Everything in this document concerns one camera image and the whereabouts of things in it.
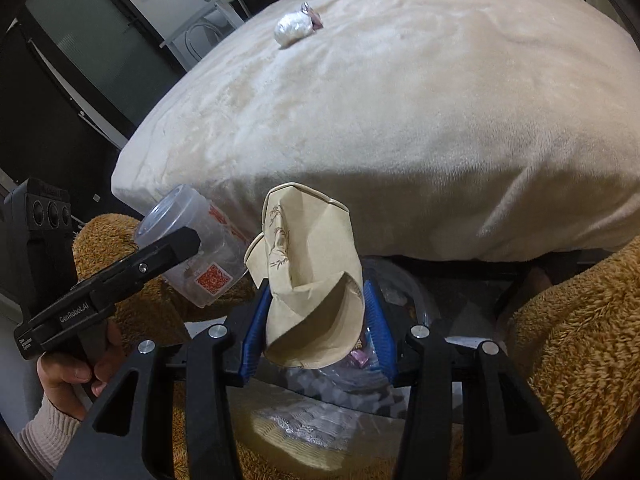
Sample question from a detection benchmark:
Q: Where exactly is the clear plastic lidded container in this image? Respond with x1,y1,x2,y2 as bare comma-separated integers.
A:
134,184,248,309

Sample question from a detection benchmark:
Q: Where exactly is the brown paper cup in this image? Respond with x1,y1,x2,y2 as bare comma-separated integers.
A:
244,183,364,370

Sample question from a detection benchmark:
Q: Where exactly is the white plastic bag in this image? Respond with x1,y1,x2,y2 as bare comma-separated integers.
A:
273,11,314,48

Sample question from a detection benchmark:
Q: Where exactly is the cream knit sleeve forearm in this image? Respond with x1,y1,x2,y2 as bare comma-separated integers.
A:
17,396,80,479

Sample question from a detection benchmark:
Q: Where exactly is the clear plastic trash bag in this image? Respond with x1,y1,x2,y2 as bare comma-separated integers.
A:
249,257,444,466

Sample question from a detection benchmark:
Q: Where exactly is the left hand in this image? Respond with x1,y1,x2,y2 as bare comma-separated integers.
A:
37,320,126,420

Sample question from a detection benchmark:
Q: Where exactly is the brown fuzzy garment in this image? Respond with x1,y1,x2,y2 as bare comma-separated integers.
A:
73,214,639,479

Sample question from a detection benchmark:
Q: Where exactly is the dark glass door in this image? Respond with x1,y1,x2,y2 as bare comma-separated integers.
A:
1,0,184,221

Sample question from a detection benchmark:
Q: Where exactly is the white side table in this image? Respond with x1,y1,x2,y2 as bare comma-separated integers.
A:
160,0,245,70

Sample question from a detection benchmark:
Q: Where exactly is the colourful snack wrapper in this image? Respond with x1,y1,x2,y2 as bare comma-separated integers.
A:
300,2,323,30

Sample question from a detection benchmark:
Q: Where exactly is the metal frame chair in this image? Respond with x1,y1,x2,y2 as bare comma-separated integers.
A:
183,20,224,61

